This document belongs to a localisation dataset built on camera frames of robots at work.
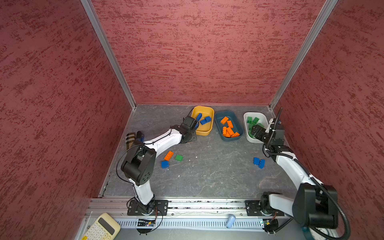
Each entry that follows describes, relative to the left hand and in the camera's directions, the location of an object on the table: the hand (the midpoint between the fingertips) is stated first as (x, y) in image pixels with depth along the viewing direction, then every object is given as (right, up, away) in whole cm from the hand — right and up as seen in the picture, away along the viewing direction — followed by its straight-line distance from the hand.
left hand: (191, 139), depth 92 cm
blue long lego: (+5, +15, +18) cm, 24 cm away
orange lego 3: (+23, +3, +10) cm, 25 cm away
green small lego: (+43, +12, +18) cm, 48 cm away
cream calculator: (-40, -38, -25) cm, 60 cm away
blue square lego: (+12, +13, +18) cm, 25 cm away
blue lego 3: (-17, -15, -3) cm, 23 cm away
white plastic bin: (+52, +12, +14) cm, 55 cm away
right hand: (+39, +5, -5) cm, 40 cm away
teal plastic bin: (+20, +15, +21) cm, 33 cm away
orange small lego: (+32, +2, +11) cm, 33 cm away
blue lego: (+8, +10, +18) cm, 22 cm away
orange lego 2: (+28, +9, +15) cm, 33 cm away
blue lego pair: (+42, -14, -3) cm, 45 cm away
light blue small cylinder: (+20, -35, -24) cm, 47 cm away
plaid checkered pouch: (-41, -1, +4) cm, 41 cm away
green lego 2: (+50, +9, +15) cm, 53 cm away
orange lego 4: (+27, +4, +11) cm, 29 cm away
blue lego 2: (+3, +9, -16) cm, 19 cm away
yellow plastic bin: (+9, +5, +13) cm, 16 cm away
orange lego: (+24, +11, +18) cm, 32 cm away
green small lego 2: (-8, -12, 0) cm, 14 cm away
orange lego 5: (-14, -11, 0) cm, 18 cm away
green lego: (+48, +12, +18) cm, 53 cm away
